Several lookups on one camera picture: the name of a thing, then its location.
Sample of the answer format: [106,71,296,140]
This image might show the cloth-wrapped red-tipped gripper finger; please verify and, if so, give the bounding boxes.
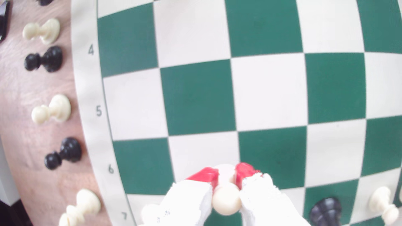
[235,162,311,226]
[157,167,219,226]

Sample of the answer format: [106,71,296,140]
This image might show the flat black object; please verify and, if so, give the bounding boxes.
[0,0,11,43]

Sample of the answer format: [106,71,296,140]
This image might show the green and white chess mat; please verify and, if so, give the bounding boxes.
[71,0,402,226]

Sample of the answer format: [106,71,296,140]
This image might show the black chess pawn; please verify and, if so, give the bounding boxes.
[24,46,63,73]
[44,137,83,171]

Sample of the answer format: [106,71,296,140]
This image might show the white chess pawn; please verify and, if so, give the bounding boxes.
[31,94,71,125]
[368,186,399,225]
[59,188,102,226]
[212,164,242,216]
[22,18,61,45]

